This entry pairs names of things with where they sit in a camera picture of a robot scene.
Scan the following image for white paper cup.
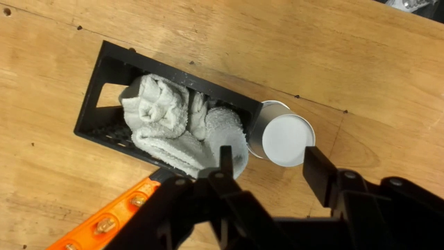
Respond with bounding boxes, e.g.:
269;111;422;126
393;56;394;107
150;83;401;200
247;99;318;170

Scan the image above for white cloth towel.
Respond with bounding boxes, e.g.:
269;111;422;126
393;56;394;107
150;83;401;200
118;74;251;181

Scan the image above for orange utility tool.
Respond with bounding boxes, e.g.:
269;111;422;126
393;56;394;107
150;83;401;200
46;167;175;250

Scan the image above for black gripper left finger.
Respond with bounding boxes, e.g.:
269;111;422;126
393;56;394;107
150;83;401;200
106;145;303;250

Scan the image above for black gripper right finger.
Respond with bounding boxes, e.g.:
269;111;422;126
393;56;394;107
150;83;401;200
303;146;444;250

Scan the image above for black perforated box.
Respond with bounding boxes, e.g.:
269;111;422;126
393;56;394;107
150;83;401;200
72;39;265;179

